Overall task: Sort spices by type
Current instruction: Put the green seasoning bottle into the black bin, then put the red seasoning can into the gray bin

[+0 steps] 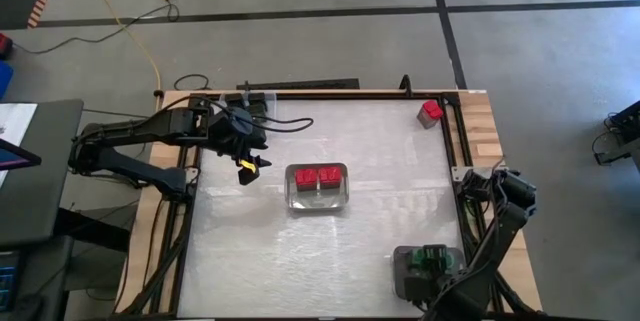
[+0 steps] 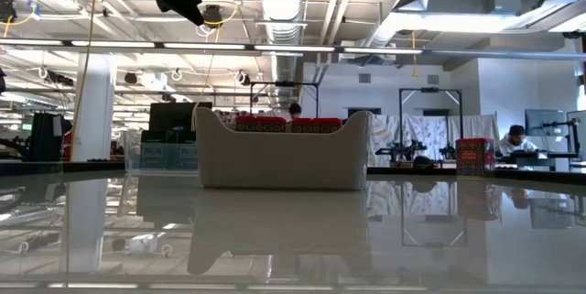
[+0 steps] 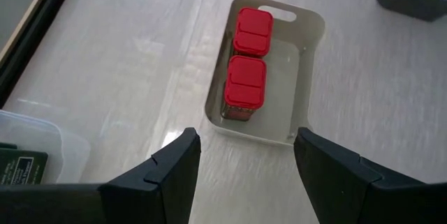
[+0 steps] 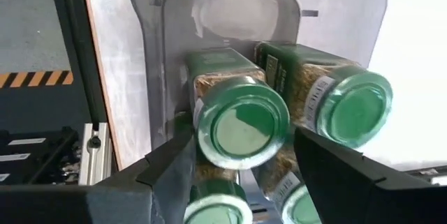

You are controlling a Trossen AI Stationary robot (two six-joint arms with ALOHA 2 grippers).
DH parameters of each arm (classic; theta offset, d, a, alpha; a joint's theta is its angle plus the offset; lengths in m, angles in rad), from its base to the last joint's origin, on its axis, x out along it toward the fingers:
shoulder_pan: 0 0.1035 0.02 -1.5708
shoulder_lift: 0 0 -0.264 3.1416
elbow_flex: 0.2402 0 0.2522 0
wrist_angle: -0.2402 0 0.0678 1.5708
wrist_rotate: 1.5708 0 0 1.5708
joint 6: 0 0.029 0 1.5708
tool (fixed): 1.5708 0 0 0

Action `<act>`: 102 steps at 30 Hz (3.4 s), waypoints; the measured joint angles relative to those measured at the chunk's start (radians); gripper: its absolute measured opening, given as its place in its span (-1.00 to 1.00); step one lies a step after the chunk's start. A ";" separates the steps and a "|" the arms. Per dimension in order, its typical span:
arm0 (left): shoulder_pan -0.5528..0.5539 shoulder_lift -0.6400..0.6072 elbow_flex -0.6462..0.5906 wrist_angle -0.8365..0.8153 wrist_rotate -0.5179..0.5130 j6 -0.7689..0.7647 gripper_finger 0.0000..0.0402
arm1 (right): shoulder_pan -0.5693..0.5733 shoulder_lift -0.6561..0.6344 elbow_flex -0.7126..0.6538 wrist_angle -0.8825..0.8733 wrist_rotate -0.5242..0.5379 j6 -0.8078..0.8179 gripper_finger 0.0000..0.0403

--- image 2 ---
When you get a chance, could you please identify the black computer monitor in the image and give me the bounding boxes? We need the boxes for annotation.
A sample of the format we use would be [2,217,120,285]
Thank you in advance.
[148,101,214,144]

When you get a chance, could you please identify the long ceiling light strip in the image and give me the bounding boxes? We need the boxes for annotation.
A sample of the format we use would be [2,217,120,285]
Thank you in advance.
[0,39,425,56]

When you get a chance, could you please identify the white building pillar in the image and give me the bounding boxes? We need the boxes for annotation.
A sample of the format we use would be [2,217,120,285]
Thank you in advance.
[71,53,116,163]

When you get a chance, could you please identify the clear plastic bin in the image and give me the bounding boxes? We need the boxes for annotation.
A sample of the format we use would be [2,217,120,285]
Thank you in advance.
[121,129,199,172]

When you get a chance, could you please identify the white plastic bin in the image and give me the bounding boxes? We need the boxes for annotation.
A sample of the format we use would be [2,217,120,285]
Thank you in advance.
[191,105,375,192]

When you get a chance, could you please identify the black box-shaped object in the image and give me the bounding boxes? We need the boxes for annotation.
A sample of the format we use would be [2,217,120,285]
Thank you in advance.
[30,111,73,163]

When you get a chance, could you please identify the black background robot arms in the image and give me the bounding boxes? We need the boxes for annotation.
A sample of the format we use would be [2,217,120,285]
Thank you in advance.
[374,140,459,168]

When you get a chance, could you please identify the white patterned cloth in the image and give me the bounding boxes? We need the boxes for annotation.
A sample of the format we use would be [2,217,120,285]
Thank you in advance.
[369,113,500,169]

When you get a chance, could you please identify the black ceiling cable reel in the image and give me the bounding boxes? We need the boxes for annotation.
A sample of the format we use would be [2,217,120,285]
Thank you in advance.
[201,4,224,28]

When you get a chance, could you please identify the hanging yellow cable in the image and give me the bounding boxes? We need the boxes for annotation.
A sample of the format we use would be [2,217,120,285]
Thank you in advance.
[190,4,242,133]

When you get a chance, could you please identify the round silver ceiling duct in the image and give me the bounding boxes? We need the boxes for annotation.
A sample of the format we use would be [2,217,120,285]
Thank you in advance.
[255,0,307,103]

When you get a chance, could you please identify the black metal station frame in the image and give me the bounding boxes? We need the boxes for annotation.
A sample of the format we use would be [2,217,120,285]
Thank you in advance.
[398,86,463,168]

